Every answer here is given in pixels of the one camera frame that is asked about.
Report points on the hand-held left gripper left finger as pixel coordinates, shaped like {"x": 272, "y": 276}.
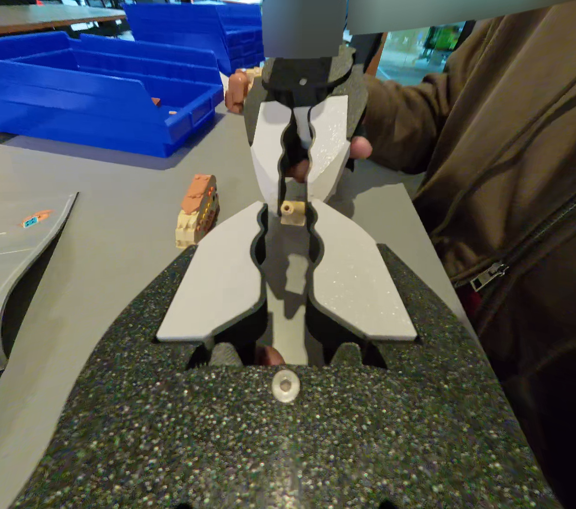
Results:
{"x": 216, "y": 288}

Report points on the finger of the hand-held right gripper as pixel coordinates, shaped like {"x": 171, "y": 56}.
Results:
{"x": 330, "y": 144}
{"x": 265, "y": 144}

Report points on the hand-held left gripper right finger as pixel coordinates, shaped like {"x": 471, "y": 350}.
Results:
{"x": 360, "y": 288}

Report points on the toy brick animal figure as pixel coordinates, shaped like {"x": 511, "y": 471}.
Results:
{"x": 236, "y": 90}

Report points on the small square toy brick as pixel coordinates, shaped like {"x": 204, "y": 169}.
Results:
{"x": 298, "y": 215}

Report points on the brown toy brick assembly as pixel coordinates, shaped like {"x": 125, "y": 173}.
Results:
{"x": 198, "y": 212}

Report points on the person's right forearm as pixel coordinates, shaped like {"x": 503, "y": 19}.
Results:
{"x": 405, "y": 122}

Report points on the grey desk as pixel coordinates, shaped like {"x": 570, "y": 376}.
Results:
{"x": 112, "y": 185}

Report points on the person's right hand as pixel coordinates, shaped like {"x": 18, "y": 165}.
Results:
{"x": 362, "y": 148}

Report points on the blue plastic bin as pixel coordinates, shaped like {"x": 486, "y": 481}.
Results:
{"x": 90, "y": 104}
{"x": 189, "y": 27}

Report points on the person's brown jacket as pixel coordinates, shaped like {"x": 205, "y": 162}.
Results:
{"x": 517, "y": 203}

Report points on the grey instruction booklet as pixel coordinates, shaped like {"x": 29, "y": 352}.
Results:
{"x": 27, "y": 225}

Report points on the long wooden table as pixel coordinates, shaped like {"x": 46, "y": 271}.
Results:
{"x": 54, "y": 16}

